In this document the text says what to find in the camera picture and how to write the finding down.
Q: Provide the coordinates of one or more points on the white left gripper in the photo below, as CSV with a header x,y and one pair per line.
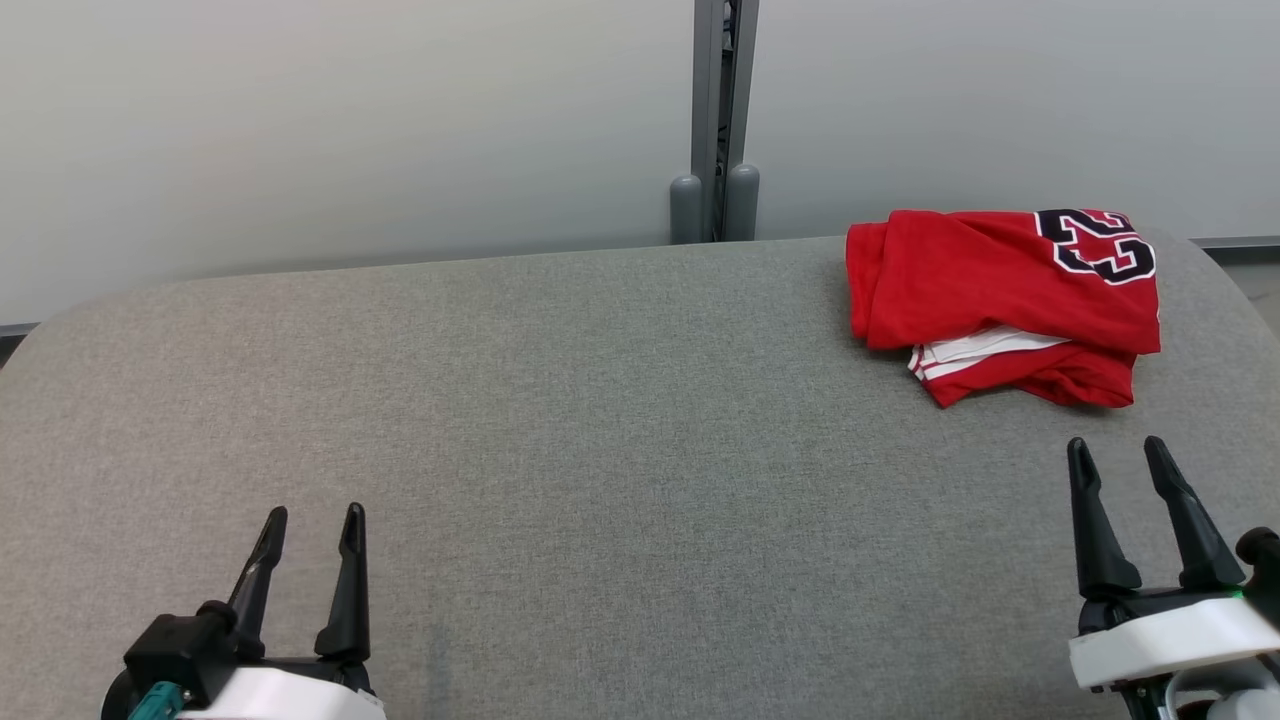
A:
x,y
290,695

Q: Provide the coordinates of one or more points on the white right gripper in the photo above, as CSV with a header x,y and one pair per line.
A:
x,y
1170,635

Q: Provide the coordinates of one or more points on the red shorts white trim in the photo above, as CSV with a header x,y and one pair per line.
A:
x,y
1080,385

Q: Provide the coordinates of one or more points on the red T-shirt white sleeves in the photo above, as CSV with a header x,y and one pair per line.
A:
x,y
980,280

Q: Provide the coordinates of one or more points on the dark grey baseboard strip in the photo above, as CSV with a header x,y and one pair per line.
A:
x,y
15,335
1240,245

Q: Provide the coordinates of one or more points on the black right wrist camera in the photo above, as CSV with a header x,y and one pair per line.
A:
x,y
1265,570

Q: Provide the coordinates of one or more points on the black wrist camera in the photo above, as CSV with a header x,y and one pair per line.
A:
x,y
180,640
1265,570

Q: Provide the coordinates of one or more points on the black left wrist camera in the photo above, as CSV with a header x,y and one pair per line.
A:
x,y
180,640

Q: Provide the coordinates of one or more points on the grey post with cylinder feet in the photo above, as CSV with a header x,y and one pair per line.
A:
x,y
715,120

